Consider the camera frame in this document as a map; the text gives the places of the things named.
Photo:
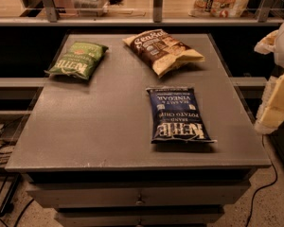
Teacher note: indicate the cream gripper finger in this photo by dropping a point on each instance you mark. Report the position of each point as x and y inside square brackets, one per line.
[267, 44]
[270, 113]

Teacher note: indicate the brown Sea Salt chip bag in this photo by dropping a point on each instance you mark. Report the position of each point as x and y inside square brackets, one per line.
[161, 52]

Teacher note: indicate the colourful snack bag on shelf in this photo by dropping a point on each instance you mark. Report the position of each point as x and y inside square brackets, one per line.
[218, 8]

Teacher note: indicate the blue Kettle chip bag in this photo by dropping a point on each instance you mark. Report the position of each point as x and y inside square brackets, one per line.
[176, 116]

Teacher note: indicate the green Kettle chip bag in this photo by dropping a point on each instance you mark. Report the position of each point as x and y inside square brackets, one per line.
[79, 61]

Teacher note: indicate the clear plastic container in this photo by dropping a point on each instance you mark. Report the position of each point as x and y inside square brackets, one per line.
[93, 8]

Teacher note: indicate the grey drawer cabinet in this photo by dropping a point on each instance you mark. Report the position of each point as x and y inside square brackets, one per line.
[86, 149]

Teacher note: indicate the grey metal shelf rack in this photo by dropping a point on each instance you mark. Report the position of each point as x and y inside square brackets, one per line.
[133, 13]

